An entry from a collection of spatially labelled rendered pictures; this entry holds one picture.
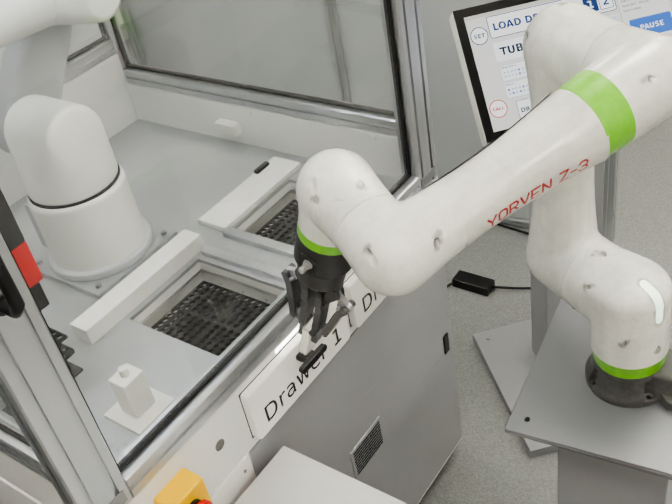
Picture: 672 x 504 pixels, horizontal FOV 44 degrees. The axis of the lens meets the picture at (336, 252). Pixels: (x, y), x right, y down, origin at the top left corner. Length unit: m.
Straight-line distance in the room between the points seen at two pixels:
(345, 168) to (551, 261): 0.53
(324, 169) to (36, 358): 0.43
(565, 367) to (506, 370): 1.03
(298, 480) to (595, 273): 0.62
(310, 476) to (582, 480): 0.53
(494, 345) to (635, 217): 0.87
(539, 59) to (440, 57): 1.71
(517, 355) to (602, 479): 1.05
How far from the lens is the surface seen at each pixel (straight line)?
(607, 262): 1.44
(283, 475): 1.53
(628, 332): 1.43
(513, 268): 3.06
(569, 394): 1.57
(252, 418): 1.47
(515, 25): 1.99
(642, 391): 1.54
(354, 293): 1.61
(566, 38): 1.27
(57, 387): 1.15
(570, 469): 1.69
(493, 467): 2.45
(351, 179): 1.08
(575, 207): 1.44
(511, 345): 2.71
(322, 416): 1.70
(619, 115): 1.14
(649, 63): 1.17
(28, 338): 1.10
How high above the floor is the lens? 1.94
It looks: 37 degrees down
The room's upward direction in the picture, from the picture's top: 11 degrees counter-clockwise
